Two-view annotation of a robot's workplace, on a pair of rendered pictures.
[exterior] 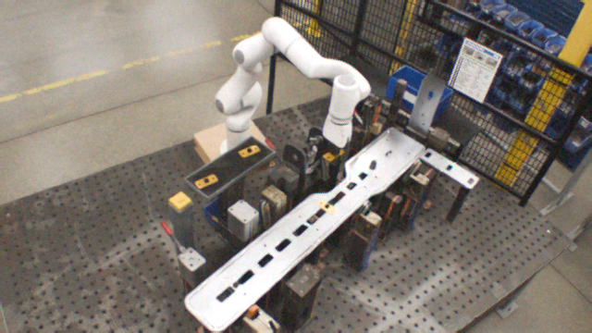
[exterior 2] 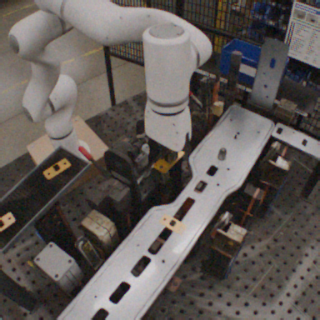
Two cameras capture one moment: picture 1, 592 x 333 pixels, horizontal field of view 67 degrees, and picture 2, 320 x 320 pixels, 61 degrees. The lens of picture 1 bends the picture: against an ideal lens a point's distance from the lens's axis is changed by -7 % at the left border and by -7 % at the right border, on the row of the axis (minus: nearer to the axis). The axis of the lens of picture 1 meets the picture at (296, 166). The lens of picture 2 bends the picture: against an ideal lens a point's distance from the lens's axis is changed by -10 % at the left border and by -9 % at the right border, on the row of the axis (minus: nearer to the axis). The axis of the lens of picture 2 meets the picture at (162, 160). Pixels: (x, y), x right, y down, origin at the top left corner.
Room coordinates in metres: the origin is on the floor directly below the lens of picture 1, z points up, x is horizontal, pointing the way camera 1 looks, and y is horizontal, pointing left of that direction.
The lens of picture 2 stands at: (0.86, -0.11, 1.84)
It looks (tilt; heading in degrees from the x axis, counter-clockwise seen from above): 49 degrees down; 359
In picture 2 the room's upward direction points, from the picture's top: straight up
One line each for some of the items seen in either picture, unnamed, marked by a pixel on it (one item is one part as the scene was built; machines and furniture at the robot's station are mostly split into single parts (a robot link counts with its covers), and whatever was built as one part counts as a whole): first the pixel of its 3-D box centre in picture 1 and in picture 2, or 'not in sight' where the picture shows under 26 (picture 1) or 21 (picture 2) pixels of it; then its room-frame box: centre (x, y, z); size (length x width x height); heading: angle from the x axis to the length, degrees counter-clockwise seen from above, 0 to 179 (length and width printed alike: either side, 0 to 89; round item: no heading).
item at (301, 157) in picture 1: (303, 178); (140, 183); (1.52, -0.04, 0.94); 0.18 x 0.13 x 0.49; 145
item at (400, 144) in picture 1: (325, 211); (171, 230); (1.30, -0.15, 1.00); 1.38 x 0.22 x 0.02; 145
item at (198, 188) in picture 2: (345, 207); (197, 209); (1.47, -0.26, 0.84); 0.12 x 0.05 x 0.29; 55
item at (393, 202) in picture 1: (387, 217); (245, 212); (1.44, -0.45, 0.84); 0.11 x 0.08 x 0.29; 55
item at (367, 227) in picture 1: (362, 240); (222, 252); (1.27, -0.33, 0.87); 0.12 x 0.09 x 0.35; 55
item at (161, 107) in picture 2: (339, 114); (167, 96); (1.35, -0.13, 1.47); 0.09 x 0.08 x 0.03; 50
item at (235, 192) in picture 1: (230, 203); (55, 232); (1.33, 0.25, 0.92); 0.10 x 0.08 x 0.45; 145
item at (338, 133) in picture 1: (338, 128); (168, 119); (1.35, -0.13, 1.41); 0.10 x 0.07 x 0.11; 50
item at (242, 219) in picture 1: (241, 242); (72, 283); (1.15, 0.17, 0.90); 0.13 x 0.10 x 0.41; 55
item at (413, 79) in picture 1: (418, 92); (253, 64); (2.12, -0.59, 1.10); 0.30 x 0.17 x 0.13; 54
